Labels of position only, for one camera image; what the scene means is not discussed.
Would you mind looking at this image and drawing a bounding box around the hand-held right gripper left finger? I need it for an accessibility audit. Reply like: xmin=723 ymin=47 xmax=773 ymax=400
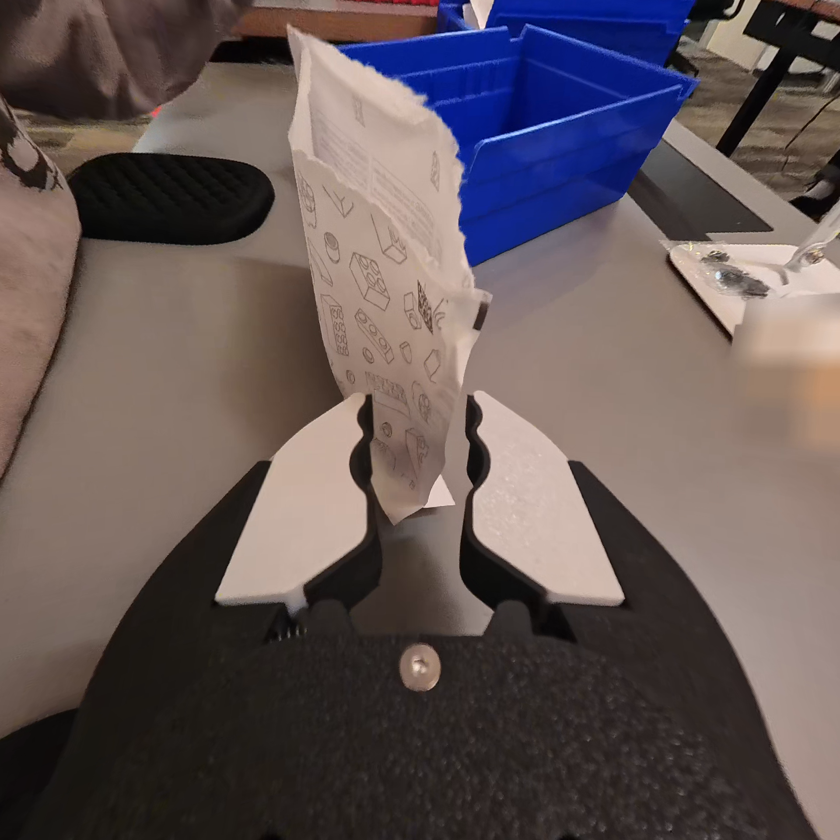
xmin=215 ymin=392 xmax=383 ymax=618

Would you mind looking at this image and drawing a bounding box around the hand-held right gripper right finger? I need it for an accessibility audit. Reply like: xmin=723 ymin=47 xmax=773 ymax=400
xmin=459 ymin=392 xmax=626 ymax=632

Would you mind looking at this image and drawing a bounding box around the white book stand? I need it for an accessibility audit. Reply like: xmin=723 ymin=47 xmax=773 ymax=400
xmin=668 ymin=197 xmax=840 ymax=340

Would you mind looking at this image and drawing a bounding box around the short blue storage bin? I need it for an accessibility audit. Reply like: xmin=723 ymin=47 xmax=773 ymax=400
xmin=338 ymin=25 xmax=700 ymax=266

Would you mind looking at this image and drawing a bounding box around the long blue storage bin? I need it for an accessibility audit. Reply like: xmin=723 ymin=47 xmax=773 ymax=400
xmin=438 ymin=0 xmax=697 ymax=67

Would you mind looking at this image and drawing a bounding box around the person's left forearm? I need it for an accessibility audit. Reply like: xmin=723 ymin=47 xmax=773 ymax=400
xmin=0 ymin=0 xmax=253 ymax=122

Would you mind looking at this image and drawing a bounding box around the black desk mat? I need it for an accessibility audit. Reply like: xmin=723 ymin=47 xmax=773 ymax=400
xmin=629 ymin=141 xmax=775 ymax=242

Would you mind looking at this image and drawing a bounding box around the small clear plastic parts bag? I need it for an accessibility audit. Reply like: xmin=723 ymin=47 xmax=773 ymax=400
xmin=663 ymin=239 xmax=773 ymax=301

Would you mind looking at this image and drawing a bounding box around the person's beige sweatshirt torso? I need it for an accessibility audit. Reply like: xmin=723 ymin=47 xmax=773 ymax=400
xmin=0 ymin=92 xmax=83 ymax=487

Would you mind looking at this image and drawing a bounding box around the black wrist rest pad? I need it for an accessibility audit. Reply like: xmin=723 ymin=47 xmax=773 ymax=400
xmin=67 ymin=152 xmax=275 ymax=247

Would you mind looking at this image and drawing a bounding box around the wooden top office table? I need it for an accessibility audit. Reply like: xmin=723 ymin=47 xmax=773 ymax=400
xmin=715 ymin=0 xmax=840 ymax=158

